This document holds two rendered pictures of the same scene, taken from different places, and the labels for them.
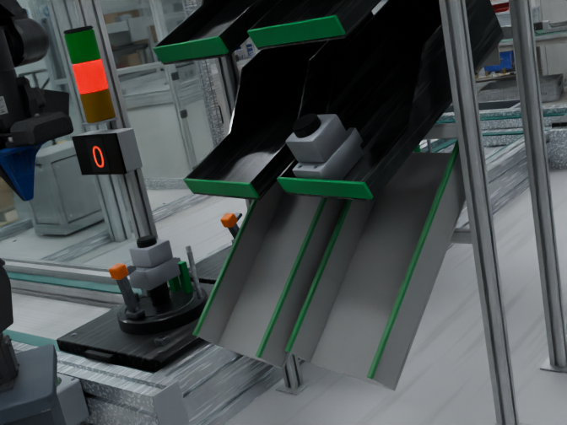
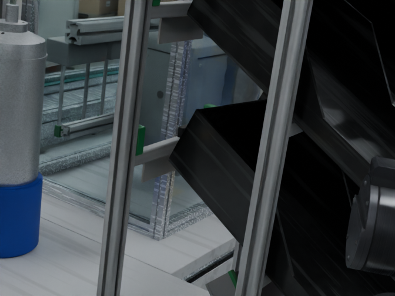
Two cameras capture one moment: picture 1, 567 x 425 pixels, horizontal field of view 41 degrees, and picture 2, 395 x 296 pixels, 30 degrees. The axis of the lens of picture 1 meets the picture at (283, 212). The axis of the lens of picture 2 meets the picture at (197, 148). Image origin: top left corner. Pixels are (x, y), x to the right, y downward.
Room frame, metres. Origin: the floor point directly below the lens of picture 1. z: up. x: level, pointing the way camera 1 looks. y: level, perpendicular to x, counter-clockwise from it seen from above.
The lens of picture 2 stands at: (1.20, 0.66, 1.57)
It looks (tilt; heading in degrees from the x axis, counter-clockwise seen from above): 18 degrees down; 259
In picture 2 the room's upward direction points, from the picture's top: 8 degrees clockwise
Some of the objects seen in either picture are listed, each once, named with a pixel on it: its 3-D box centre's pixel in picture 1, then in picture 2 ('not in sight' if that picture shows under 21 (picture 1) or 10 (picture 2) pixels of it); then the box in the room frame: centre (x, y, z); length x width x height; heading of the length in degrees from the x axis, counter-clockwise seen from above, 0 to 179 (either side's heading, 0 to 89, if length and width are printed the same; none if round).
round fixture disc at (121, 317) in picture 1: (163, 308); not in sight; (1.11, 0.21, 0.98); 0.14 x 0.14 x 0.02
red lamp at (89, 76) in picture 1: (90, 76); not in sight; (1.32, 0.27, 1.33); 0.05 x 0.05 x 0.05
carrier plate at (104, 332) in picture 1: (165, 320); not in sight; (1.11, 0.21, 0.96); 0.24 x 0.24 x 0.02; 48
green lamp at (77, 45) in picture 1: (82, 46); not in sight; (1.32, 0.27, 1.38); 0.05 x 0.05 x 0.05
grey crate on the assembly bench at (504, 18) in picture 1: (510, 22); not in sight; (6.22, -2.09, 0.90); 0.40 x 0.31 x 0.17; 58
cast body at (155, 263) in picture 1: (156, 257); not in sight; (1.12, 0.20, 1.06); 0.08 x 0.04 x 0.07; 139
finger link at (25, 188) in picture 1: (28, 173); not in sight; (0.92, 0.29, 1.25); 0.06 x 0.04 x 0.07; 138
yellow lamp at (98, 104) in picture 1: (97, 105); not in sight; (1.32, 0.27, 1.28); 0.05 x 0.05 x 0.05
